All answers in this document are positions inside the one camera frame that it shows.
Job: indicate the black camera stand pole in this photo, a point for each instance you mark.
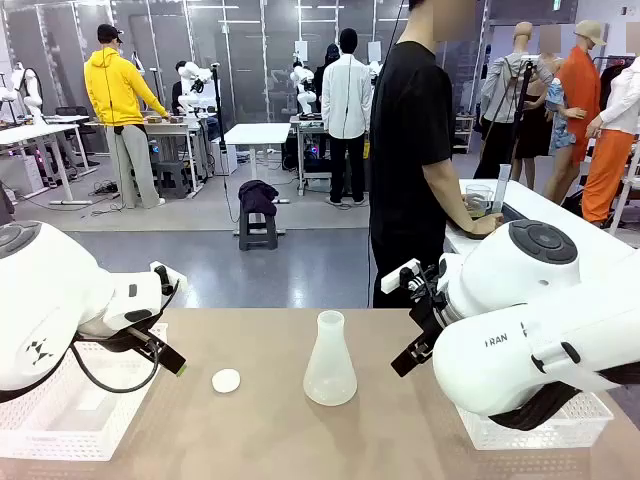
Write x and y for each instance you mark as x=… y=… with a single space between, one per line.
x=219 y=110

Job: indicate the flat black tablet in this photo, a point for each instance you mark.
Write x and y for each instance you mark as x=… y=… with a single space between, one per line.
x=512 y=212

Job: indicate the mannequin in orange trousers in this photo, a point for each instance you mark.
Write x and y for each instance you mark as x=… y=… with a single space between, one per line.
x=607 y=165

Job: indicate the translucent plastic conical flask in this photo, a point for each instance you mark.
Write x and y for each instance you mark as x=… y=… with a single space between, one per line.
x=330 y=380

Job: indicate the white computer tower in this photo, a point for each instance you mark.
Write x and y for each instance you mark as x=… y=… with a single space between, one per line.
x=227 y=157

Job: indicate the person's left hand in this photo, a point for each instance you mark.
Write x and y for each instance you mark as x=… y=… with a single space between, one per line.
x=469 y=201

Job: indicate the long white desk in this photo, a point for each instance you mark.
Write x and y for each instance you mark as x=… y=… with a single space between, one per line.
x=30 y=131

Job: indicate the white lab robot arm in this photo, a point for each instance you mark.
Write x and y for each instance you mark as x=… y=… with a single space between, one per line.
x=192 y=75
x=304 y=100
x=30 y=90

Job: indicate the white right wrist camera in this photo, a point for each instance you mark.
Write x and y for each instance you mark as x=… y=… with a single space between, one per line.
x=395 y=280

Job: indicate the white round flask cap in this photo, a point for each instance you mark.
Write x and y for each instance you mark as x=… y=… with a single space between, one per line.
x=226 y=381

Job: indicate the clothes rack with dark garments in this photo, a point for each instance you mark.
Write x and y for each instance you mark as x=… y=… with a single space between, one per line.
x=612 y=75

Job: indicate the mannequin in black dress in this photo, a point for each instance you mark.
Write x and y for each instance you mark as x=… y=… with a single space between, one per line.
x=532 y=130

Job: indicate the low shoe shelf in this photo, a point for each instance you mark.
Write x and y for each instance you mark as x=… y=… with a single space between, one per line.
x=465 y=135

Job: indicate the grey metal work desk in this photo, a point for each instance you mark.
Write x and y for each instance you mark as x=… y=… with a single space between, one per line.
x=170 y=127

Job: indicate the grey plastic stool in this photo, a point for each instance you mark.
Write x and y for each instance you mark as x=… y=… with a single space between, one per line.
x=172 y=180

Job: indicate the mannequin in orange dress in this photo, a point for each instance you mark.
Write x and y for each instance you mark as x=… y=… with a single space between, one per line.
x=582 y=85

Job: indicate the black office chair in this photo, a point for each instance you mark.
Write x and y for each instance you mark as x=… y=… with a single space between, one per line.
x=75 y=112

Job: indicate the person in black T-shirt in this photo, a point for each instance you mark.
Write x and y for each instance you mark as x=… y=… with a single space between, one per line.
x=405 y=150

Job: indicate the black tripod with camera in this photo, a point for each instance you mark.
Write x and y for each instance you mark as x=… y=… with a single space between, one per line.
x=520 y=100

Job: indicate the small white standing desk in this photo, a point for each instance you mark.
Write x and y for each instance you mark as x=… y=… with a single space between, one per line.
x=257 y=134

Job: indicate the person's right forearm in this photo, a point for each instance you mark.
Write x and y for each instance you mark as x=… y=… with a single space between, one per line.
x=450 y=205

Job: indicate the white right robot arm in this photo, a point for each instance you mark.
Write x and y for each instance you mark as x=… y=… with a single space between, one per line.
x=500 y=360

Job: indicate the metal frame robot table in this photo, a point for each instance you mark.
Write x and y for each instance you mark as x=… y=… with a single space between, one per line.
x=302 y=122

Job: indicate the person in grey wide trousers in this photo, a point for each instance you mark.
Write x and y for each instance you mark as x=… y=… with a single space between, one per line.
x=112 y=85

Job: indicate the large white perforated basket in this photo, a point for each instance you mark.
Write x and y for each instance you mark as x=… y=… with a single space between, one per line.
x=75 y=425

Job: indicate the clear plastic graduated cylinder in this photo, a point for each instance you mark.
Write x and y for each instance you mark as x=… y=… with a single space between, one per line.
x=501 y=190

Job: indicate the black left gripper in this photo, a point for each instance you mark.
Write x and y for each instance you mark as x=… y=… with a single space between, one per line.
x=142 y=341

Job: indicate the mannequin in grey hoodie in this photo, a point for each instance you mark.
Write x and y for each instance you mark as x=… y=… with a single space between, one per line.
x=502 y=90

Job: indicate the person in black hood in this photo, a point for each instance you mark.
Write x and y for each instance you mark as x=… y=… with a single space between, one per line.
x=330 y=55

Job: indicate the person's right hand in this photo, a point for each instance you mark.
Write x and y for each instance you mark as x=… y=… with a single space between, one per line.
x=484 y=225

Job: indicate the mannequin in blue floral dress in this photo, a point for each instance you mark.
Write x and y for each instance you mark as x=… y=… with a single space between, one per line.
x=560 y=125

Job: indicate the clear plastic beaker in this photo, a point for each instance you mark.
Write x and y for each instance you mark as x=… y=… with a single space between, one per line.
x=480 y=192

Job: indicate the person in white shirt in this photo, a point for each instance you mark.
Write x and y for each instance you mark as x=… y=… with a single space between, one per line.
x=345 y=95

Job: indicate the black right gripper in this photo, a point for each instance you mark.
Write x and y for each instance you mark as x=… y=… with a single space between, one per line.
x=429 y=320

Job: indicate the dark bundled garment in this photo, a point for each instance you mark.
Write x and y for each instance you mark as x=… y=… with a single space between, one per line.
x=257 y=195

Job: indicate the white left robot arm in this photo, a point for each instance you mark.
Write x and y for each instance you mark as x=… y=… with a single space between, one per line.
x=45 y=300

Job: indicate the small white perforated basket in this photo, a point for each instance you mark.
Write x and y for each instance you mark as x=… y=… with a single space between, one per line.
x=550 y=432

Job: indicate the black step stool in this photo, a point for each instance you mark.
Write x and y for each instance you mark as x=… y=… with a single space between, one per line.
x=257 y=232

